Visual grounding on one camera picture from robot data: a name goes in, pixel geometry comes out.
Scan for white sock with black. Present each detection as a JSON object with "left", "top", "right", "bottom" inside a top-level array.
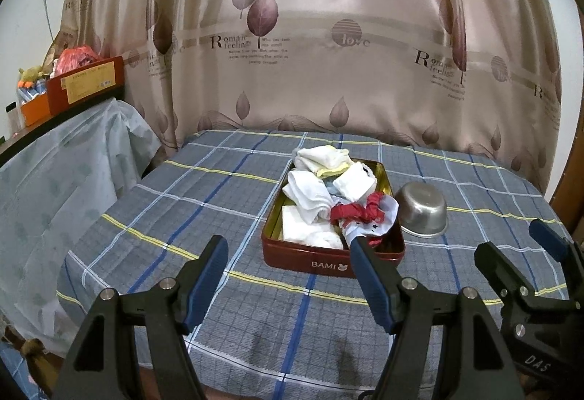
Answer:
[{"left": 332, "top": 163, "right": 377, "bottom": 203}]

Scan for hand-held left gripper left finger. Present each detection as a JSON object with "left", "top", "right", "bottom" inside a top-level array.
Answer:
[{"left": 59, "top": 235, "right": 229, "bottom": 400}]

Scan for steel bowl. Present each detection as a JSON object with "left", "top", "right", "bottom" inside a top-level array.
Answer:
[{"left": 393, "top": 182, "right": 449, "bottom": 239}]

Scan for red tin box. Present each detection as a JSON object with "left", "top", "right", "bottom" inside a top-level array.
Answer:
[{"left": 261, "top": 158, "right": 407, "bottom": 279}]

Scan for beige leaf-print curtain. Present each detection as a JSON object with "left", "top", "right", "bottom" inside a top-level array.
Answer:
[{"left": 59, "top": 0, "right": 564, "bottom": 195}]

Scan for translucent plastic cover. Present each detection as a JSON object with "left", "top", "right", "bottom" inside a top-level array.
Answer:
[{"left": 0, "top": 98, "right": 162, "bottom": 357}]

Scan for plain white sock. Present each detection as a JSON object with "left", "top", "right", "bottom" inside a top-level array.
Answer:
[{"left": 294, "top": 148, "right": 322, "bottom": 175}]

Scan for cream ruffled cloth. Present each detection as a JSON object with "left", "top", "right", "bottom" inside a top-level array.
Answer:
[{"left": 312, "top": 145, "right": 352, "bottom": 180}]

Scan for red plastic bag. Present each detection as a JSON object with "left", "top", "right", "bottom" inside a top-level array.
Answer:
[{"left": 54, "top": 46, "right": 105, "bottom": 74}]

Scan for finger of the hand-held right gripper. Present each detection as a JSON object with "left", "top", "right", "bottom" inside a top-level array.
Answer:
[
  {"left": 474, "top": 241, "right": 571, "bottom": 309},
  {"left": 529, "top": 218, "right": 584, "bottom": 296}
]

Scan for wooden door frame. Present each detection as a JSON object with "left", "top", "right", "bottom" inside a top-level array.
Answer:
[{"left": 550, "top": 167, "right": 584, "bottom": 222}]

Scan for orange box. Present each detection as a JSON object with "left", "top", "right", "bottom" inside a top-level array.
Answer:
[{"left": 20, "top": 93, "right": 51, "bottom": 127}]

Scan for yellow plush toy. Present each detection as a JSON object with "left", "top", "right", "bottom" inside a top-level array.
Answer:
[{"left": 18, "top": 66, "right": 46, "bottom": 83}]

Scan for grey plaid tablecloth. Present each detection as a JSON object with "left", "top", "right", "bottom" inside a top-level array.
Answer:
[{"left": 55, "top": 128, "right": 576, "bottom": 400}]

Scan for red carton box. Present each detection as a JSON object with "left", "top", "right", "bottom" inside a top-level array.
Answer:
[{"left": 47, "top": 56, "right": 125, "bottom": 116}]

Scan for red and white cloth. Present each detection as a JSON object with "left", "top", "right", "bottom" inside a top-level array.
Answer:
[{"left": 329, "top": 191, "right": 400, "bottom": 249}]

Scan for dark shelf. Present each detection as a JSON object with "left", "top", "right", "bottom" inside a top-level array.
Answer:
[{"left": 0, "top": 88, "right": 127, "bottom": 167}]

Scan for white cloth block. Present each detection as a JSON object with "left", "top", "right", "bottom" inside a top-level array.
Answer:
[{"left": 280, "top": 205, "right": 346, "bottom": 250}]

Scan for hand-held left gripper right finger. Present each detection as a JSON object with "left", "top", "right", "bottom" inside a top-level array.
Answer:
[{"left": 350, "top": 237, "right": 530, "bottom": 400}]

